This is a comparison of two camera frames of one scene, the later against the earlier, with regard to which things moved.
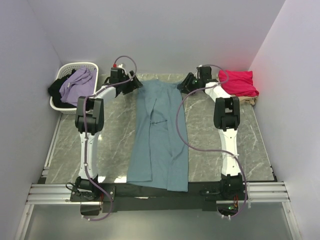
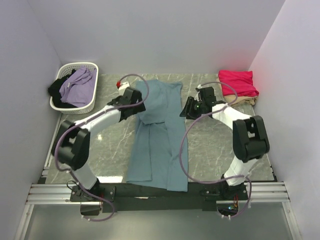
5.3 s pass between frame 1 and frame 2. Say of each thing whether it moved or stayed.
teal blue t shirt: stayed
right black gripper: moved
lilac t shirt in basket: stayed
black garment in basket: stayed
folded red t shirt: stayed
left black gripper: moved
